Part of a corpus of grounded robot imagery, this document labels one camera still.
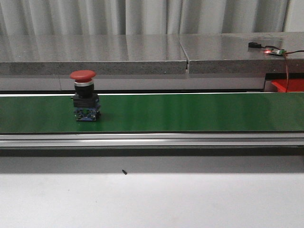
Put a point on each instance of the red plastic tray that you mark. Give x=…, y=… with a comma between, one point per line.
x=292, y=85

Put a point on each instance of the aluminium conveyor frame rail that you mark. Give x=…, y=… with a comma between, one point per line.
x=151, y=139

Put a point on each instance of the white corrugated curtain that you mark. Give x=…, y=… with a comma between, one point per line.
x=118, y=17

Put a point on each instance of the small green circuit board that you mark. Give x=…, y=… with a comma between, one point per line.
x=275, y=51

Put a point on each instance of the grey stone counter slab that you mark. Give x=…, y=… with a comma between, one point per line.
x=150, y=54

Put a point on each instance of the green conveyor belt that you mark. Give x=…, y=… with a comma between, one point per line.
x=239, y=112

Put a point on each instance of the black plug connector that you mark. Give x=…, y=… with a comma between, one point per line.
x=254, y=45

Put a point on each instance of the red mushroom push button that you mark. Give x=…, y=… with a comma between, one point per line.
x=85, y=100

